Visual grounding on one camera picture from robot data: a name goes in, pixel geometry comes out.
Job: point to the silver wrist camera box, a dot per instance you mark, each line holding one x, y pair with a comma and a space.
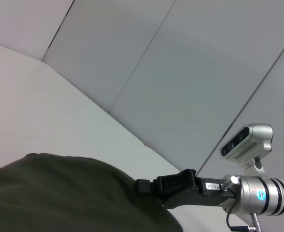
249, 145

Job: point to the dark green t-shirt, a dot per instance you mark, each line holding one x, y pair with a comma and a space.
72, 193

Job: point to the silver elbow connector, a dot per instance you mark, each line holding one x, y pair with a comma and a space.
230, 182

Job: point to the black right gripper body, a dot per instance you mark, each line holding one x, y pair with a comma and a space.
195, 191

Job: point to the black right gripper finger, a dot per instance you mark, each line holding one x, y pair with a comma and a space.
144, 186

